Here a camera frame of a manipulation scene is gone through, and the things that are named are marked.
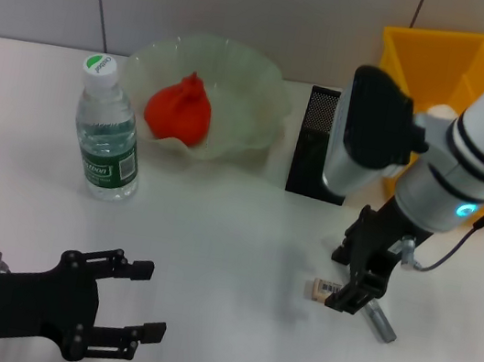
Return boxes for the beige eraser with barcode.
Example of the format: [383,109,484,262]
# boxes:
[308,277,346,307]

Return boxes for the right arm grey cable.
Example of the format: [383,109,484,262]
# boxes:
[398,176,484,283]

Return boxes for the silver pen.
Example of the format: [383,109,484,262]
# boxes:
[358,296,403,345]

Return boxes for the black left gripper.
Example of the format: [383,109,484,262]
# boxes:
[0,229,179,362]

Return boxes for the green translucent fruit plate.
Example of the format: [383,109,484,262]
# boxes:
[110,21,302,174]

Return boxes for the yellow plastic bin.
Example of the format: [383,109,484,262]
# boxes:
[354,16,484,218]

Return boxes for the clear water bottle green label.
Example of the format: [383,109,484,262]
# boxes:
[61,50,160,206]

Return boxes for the right wrist silver camera housing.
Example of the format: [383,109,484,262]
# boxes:
[317,60,442,210]

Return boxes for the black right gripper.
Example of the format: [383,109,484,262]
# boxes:
[322,191,437,326]

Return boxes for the black mesh pen holder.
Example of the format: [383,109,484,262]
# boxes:
[283,82,365,207]

